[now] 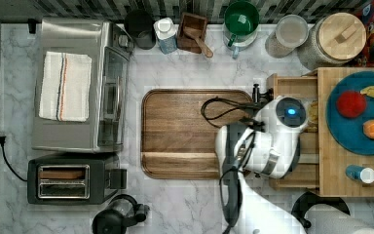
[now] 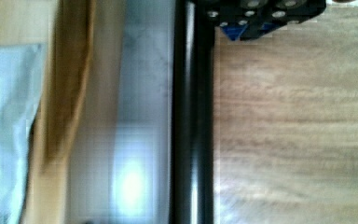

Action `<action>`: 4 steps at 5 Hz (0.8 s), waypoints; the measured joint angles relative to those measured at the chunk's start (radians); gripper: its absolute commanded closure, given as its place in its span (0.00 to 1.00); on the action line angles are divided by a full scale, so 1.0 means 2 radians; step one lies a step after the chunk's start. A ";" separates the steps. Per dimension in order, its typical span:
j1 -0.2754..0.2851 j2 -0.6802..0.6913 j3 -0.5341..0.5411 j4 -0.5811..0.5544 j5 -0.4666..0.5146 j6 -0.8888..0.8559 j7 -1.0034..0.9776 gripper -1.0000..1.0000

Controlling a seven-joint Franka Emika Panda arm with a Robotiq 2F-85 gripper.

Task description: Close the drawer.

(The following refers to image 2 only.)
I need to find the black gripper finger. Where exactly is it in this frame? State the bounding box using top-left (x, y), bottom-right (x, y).
top-left (195, 0), bottom-right (326, 41)

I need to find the wooden drawer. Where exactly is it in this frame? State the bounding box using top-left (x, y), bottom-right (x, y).
top-left (0, 0), bottom-right (214, 224)

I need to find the wooden cutting board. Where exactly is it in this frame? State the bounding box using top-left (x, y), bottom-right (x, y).
top-left (213, 2), bottom-right (358, 224)

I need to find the clear plastic snack bag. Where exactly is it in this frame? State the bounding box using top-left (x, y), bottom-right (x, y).
top-left (0, 44), bottom-right (47, 224)

